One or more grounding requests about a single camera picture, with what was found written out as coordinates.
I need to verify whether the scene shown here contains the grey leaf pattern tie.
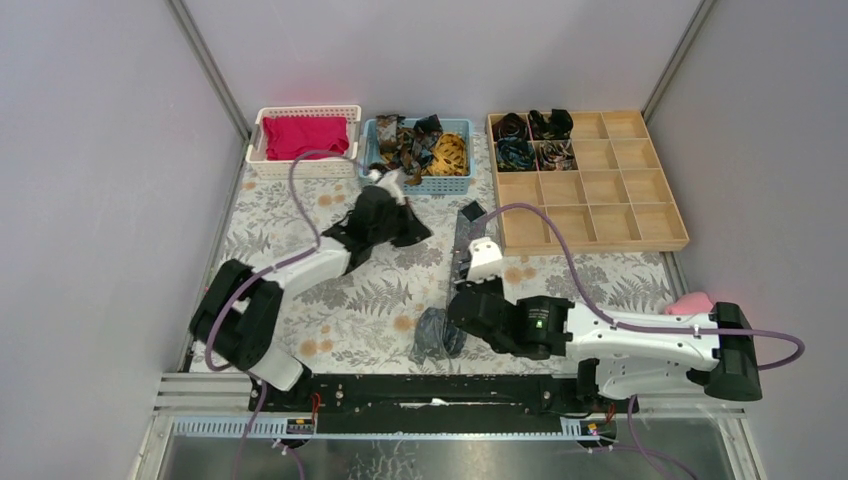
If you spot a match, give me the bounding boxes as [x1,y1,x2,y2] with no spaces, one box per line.
[409,200,486,365]

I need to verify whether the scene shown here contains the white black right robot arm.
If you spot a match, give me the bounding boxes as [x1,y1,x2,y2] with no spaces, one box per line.
[447,279,762,412]

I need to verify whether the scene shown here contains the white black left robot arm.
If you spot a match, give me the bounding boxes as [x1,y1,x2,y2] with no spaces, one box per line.
[189,186,432,411]

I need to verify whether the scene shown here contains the light blue plastic basket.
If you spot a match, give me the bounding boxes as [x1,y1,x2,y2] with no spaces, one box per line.
[357,118,476,195]

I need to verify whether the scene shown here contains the yellow patterned tie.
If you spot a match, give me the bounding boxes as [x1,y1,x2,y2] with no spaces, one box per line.
[423,133,470,177]

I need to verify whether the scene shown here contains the floral tablecloth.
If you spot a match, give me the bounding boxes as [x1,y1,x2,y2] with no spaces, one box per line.
[219,133,678,374]

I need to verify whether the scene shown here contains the orange floral tie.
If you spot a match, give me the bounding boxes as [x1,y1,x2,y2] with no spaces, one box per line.
[368,114,423,185]

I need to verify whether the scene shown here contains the dark navy red tie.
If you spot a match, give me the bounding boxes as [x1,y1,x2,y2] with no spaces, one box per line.
[400,115,443,174]

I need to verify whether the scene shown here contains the magenta cloth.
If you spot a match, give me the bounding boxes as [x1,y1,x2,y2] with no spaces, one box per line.
[262,116,350,161]

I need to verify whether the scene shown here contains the rolled navy blue tie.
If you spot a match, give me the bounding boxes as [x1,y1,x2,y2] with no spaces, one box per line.
[496,137,537,172]

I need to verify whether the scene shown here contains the white plastic basket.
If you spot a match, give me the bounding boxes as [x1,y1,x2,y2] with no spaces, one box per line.
[245,105,362,180]

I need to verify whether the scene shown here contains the rolled dark red tie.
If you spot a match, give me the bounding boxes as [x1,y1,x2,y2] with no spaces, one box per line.
[492,112,530,141]

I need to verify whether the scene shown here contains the pink cloth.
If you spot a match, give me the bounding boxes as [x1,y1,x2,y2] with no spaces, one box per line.
[664,292,714,316]

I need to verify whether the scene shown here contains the rolled multicolour tie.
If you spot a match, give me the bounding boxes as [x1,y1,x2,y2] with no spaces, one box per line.
[536,139,577,171]

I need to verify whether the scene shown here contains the wooden compartment tray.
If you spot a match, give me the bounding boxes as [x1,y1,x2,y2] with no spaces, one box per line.
[486,110,690,255]

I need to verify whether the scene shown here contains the rolled black tie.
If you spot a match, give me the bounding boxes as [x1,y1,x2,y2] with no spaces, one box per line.
[528,109,574,140]

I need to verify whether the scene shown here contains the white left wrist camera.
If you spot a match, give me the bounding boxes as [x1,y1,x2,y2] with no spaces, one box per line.
[367,169,406,205]

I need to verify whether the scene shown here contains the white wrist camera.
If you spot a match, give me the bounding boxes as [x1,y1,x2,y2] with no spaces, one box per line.
[367,169,406,205]
[466,237,503,283]

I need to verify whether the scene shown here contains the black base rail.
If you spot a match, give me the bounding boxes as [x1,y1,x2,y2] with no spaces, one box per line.
[248,374,628,435]

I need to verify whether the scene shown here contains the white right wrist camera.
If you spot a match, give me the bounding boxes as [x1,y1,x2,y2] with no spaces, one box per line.
[466,237,503,283]

